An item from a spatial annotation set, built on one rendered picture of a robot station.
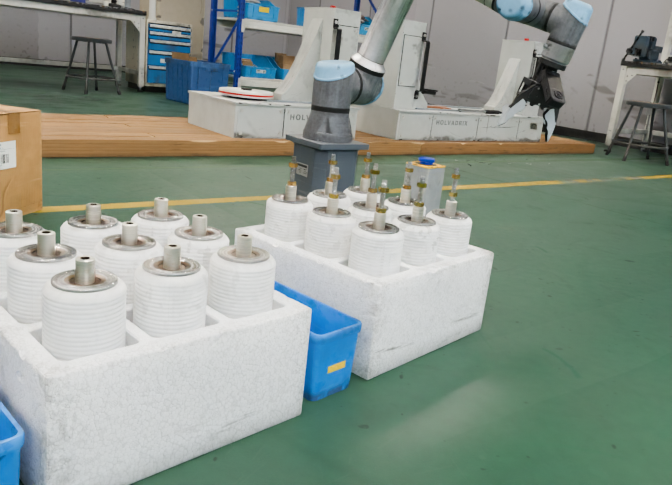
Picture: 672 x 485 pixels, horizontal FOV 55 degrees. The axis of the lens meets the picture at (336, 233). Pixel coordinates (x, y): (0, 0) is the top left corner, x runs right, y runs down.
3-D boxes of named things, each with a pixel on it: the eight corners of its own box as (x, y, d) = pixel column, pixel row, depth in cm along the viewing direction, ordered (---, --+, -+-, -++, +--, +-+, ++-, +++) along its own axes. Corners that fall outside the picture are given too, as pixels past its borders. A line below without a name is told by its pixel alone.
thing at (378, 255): (337, 324, 119) (348, 230, 114) (346, 306, 128) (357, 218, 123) (388, 334, 117) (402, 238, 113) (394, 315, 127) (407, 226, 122)
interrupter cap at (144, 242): (92, 241, 94) (92, 236, 94) (140, 235, 99) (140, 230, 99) (116, 256, 89) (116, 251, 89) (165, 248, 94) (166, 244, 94)
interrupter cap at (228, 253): (206, 253, 94) (207, 248, 94) (248, 246, 100) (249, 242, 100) (237, 268, 89) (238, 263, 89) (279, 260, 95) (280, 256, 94)
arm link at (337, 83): (302, 103, 192) (306, 56, 188) (328, 103, 202) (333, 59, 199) (335, 109, 185) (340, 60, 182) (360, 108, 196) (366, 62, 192)
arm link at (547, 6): (512, -15, 163) (552, -2, 158) (527, -9, 172) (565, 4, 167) (499, 16, 166) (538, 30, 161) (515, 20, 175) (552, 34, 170)
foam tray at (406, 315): (229, 308, 139) (234, 228, 134) (349, 277, 167) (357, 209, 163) (367, 381, 114) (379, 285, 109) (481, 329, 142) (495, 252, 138)
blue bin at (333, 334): (203, 338, 124) (207, 279, 120) (249, 325, 131) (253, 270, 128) (312, 406, 104) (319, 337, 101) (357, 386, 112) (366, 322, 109)
